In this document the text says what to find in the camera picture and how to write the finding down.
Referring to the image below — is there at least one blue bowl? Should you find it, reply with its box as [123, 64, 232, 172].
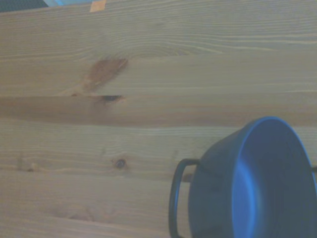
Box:
[187, 116, 317, 238]

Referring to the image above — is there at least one orange tape piece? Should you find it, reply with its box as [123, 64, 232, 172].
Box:
[89, 0, 108, 13]

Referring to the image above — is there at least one light blue object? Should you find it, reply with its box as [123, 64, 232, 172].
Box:
[43, 0, 91, 8]

